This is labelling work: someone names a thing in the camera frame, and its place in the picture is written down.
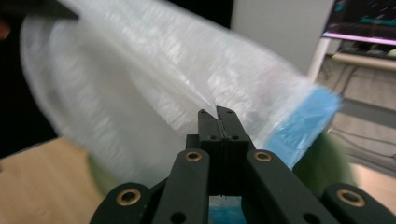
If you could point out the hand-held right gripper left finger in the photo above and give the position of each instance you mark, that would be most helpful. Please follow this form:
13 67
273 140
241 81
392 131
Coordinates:
213 140

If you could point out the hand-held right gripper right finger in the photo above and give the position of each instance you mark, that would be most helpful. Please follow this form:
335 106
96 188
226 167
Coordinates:
233 140

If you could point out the white blue-rimmed plastic trash bag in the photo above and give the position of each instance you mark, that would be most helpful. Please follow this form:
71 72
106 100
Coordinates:
130 87

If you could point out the white cabinet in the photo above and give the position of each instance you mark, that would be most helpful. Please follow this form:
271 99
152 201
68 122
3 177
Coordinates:
280 31

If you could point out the computer monitor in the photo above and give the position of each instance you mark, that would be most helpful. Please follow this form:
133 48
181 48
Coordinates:
364 18

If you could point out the metal desk frame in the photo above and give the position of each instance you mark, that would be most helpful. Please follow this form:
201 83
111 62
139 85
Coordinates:
320 56

